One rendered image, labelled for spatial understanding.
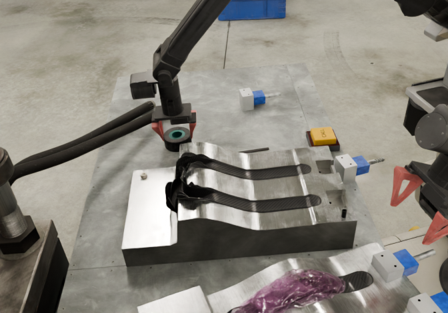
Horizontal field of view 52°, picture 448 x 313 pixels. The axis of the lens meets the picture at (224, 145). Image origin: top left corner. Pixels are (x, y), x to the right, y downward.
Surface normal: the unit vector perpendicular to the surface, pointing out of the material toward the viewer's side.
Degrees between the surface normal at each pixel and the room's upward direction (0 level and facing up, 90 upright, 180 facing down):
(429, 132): 63
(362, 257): 0
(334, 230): 90
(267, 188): 2
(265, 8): 91
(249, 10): 91
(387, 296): 0
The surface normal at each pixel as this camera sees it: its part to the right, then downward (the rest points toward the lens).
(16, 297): -0.06, -0.80
